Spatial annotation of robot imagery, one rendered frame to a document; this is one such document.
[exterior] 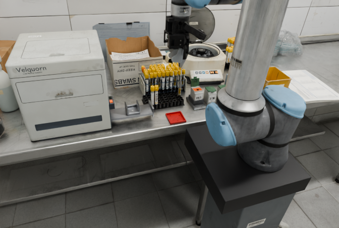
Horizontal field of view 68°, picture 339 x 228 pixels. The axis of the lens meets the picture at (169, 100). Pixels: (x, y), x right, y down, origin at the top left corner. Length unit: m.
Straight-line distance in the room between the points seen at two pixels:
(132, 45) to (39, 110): 0.71
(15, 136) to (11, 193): 0.70
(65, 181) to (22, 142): 0.68
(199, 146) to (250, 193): 0.20
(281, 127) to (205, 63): 0.68
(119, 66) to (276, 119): 0.74
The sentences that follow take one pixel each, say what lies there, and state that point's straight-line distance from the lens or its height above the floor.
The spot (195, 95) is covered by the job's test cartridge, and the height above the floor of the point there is 0.94.
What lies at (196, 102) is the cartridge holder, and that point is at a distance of 1.10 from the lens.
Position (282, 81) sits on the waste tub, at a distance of 1.27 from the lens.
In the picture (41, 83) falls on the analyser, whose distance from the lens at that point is 0.87.
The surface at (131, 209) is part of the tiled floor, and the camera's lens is 1.80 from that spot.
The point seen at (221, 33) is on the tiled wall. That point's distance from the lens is 1.71.
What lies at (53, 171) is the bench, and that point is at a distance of 1.73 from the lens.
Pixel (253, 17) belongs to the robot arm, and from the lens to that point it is 0.53.
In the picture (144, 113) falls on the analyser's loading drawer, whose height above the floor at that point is 0.91.
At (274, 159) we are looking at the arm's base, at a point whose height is 0.98.
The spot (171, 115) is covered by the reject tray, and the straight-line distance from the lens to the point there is 1.05.
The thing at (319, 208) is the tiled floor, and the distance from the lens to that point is 2.12.
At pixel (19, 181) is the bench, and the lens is 1.76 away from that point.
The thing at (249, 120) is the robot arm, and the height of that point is 1.15.
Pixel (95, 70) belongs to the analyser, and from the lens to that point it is 0.85.
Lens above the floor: 1.51
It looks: 34 degrees down
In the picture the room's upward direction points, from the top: 3 degrees clockwise
